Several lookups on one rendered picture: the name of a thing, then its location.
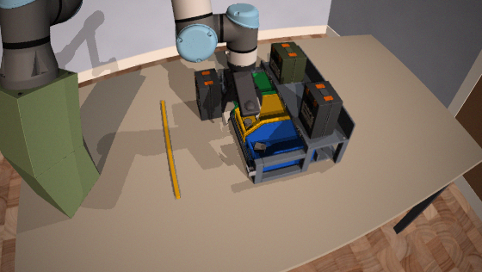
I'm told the grey bin rack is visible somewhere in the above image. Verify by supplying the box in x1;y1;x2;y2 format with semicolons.
230;46;355;184

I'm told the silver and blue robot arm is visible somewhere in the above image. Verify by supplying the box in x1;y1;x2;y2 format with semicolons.
0;0;260;118

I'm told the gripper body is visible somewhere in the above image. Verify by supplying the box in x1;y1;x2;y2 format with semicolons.
223;60;257;102

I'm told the yellow bin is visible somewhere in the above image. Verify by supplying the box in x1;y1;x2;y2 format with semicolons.
235;94;291;142

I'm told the yellow bar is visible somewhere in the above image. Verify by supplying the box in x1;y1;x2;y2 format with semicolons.
161;101;180;199

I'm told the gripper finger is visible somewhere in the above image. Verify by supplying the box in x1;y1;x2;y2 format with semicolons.
254;86;263;121
221;90;235;127

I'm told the green open bin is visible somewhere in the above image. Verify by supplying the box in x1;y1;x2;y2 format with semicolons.
232;72;277;115

